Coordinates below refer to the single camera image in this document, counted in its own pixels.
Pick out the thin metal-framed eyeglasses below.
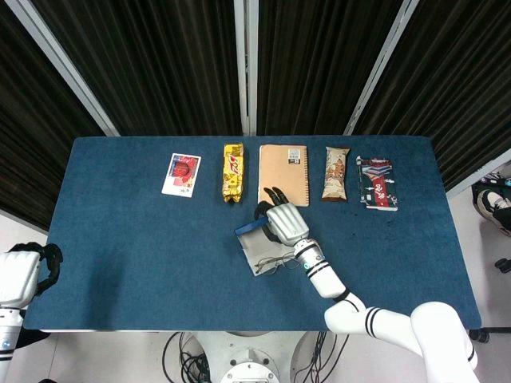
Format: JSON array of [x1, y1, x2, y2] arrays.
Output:
[[254, 255, 301, 276]]

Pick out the black wheeled stand leg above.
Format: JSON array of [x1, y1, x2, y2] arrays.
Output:
[[469, 326, 511, 344]]

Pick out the white partition post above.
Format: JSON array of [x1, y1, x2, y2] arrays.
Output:
[[233, 0, 259, 136], [3, 0, 121, 137], [343, 0, 420, 136]]

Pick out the white black sneaker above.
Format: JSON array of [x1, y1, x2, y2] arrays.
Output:
[[473, 189, 511, 235]]

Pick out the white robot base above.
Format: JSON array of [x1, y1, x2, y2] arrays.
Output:
[[195, 330, 316, 383]]

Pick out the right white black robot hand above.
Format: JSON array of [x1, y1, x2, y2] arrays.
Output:
[[254, 186, 311, 247]]

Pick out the black pleated curtain panel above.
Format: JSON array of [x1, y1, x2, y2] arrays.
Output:
[[257, 0, 402, 136], [0, 0, 105, 232], [354, 0, 511, 193], [31, 0, 243, 137]]

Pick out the yellow snack packet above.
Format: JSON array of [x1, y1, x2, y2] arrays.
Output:
[[221, 143, 245, 205]]

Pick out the white partition bottom rail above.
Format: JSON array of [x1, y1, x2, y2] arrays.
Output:
[[445, 149, 511, 199]]

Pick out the white red picture card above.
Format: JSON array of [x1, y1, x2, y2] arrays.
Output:
[[160, 152, 202, 198]]

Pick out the dark patterned red packet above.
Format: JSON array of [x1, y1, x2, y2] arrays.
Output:
[[355, 156, 399, 213]]

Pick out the blue glasses case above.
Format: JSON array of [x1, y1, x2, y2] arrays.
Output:
[[234, 217, 300, 277]]

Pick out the blue felt table mat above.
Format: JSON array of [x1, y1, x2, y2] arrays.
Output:
[[22, 136, 482, 331]]

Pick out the black cable bundle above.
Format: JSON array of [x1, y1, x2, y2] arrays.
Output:
[[162, 331, 212, 383], [293, 330, 351, 383]]

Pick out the brown spiral notebook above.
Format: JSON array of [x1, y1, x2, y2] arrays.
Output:
[[257, 144, 311, 207]]

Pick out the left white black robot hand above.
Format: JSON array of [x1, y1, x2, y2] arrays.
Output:
[[0, 241, 65, 308]]

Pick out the brown snack bar wrapper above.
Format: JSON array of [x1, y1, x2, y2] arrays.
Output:
[[321, 146, 351, 203]]

